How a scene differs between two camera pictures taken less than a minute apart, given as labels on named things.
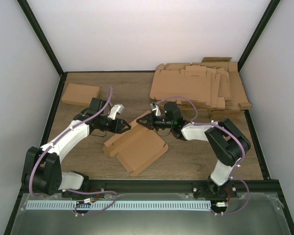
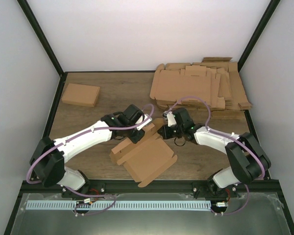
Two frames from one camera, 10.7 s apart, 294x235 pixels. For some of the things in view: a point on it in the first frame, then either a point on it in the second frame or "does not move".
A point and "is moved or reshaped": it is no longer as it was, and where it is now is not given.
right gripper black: [150, 125] -> [166, 135]
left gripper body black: [108, 128] -> [134, 139]
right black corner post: [260, 27] does not move
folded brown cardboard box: [80, 94] does not move
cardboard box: [138, 148] is moved or reshaped
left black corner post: [37, 29] does not move
